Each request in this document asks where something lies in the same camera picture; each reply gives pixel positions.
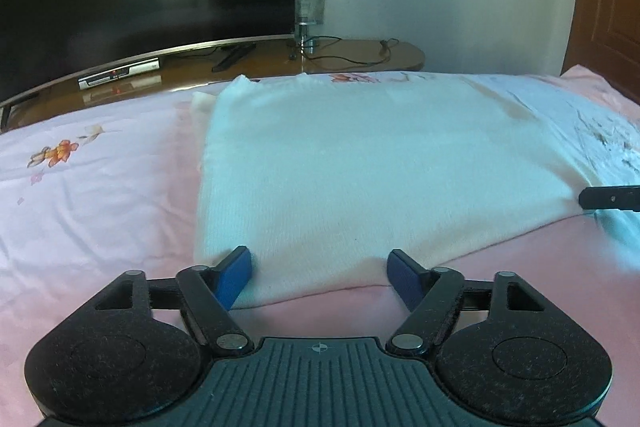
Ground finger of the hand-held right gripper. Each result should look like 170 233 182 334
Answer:
578 186 640 212

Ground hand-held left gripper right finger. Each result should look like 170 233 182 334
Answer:
386 249 546 358

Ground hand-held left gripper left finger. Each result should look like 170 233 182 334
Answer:
95 246 253 358

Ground white knit sweater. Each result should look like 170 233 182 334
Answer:
191 74 601 308

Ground pink floral bed sheet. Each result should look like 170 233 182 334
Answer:
0 64 640 427

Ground black remote control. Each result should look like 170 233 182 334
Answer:
211 44 256 72

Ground wooden television stand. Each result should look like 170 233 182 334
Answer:
0 38 426 132

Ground silver set-top box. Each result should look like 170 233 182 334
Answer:
77 58 162 92

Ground black lamp cable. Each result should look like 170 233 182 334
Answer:
287 36 401 68

